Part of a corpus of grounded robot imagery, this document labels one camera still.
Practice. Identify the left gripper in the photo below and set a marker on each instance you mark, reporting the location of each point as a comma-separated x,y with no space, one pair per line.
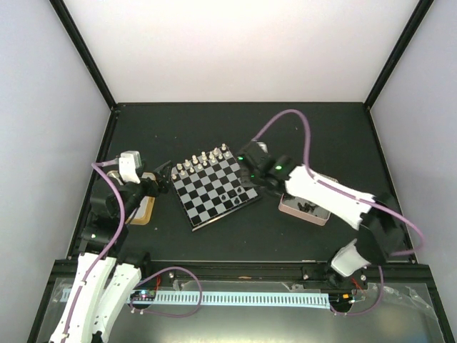
163,184

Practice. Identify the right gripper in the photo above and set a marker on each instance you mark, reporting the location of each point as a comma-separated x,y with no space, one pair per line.
245,178

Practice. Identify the white second left arm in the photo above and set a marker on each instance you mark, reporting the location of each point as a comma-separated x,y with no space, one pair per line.
129,194

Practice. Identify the white second right arm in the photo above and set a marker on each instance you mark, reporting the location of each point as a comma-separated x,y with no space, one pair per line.
299,182

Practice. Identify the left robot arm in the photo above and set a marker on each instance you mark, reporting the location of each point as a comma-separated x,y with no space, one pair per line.
106,274

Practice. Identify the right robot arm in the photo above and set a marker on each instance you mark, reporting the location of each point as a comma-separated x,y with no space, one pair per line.
379,233

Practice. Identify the pile of black chess pieces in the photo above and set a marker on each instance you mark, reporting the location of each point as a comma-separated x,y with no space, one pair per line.
301,205

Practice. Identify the small circuit board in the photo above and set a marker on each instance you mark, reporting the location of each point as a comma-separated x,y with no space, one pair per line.
143,295

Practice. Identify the pink metal tin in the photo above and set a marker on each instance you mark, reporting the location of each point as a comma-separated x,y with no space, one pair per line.
319,217

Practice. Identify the yellow metal tin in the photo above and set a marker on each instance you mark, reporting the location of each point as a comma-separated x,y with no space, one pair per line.
142,214

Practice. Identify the black and white chessboard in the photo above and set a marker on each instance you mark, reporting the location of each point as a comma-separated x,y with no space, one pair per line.
199,193

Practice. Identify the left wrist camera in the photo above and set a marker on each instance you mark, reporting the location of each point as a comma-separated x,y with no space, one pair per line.
129,162

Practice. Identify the light blue slotted cable duct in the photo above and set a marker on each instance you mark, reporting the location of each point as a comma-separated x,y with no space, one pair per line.
240,299

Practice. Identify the black frame post left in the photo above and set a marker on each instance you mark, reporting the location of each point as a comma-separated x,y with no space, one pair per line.
77,39

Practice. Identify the black frame post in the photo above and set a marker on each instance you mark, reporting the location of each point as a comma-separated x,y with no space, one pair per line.
77,39
419,13

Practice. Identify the black frame post right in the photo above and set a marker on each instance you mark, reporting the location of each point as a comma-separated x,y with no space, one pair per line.
419,13

